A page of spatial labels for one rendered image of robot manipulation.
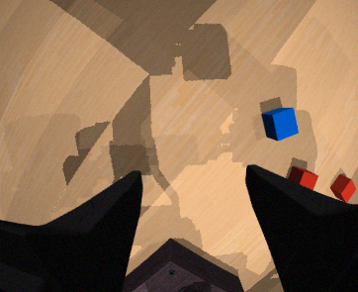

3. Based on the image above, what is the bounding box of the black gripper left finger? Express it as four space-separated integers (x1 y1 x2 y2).
0 170 143 292

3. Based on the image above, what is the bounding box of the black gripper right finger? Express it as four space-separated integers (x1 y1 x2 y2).
245 164 358 292

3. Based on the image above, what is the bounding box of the red cube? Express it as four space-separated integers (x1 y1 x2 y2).
329 174 357 202
289 166 318 190

